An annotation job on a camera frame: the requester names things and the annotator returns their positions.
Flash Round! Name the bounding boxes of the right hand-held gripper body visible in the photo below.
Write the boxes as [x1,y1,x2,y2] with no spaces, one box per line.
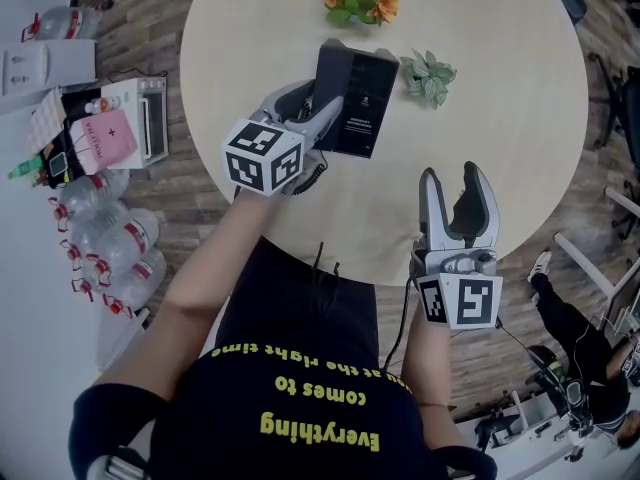
[409,247,504,331]

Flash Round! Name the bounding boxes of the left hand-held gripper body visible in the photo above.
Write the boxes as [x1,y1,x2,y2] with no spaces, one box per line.
[221,106,322,198]

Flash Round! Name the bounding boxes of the person's right forearm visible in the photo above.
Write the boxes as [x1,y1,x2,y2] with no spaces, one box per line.
[401,311,465,455]

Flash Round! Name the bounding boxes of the person's left forearm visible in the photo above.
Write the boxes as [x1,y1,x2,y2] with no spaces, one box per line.
[93,186,277,405]

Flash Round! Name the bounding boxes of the round beige table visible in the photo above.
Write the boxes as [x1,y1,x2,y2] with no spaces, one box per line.
[178,0,591,289]

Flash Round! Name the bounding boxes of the small green pot plant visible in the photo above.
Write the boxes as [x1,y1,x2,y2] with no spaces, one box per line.
[399,48,458,111]

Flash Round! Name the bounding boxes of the white microwave oven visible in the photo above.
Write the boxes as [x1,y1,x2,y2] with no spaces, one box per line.
[99,77,170,170]

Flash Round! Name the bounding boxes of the person's dark trousers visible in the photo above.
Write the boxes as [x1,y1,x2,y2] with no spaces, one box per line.
[213,234,378,372]

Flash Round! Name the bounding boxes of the pink paper bag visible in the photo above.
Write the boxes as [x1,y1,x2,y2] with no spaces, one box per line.
[69,108,140,175]

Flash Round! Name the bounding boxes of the black storage box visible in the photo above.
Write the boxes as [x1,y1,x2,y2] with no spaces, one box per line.
[46,87,110,190]

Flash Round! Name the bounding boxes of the dark printed t-shirt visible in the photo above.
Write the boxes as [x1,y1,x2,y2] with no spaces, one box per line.
[68,338,499,480]

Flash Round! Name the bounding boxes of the white water dispenser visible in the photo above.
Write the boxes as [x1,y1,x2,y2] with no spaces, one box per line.
[0,38,98,98]

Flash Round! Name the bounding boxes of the green plastic bottle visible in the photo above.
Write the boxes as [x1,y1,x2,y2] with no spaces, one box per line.
[6,159,42,180]

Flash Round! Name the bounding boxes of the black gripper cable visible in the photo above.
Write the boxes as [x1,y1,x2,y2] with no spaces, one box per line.
[377,272,424,384]

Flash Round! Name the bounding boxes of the white metal desk frame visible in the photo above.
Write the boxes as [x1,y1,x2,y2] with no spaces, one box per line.
[553,184,640,322]

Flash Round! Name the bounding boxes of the grey harness strap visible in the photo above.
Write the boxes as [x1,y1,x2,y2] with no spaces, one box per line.
[92,445,151,480]

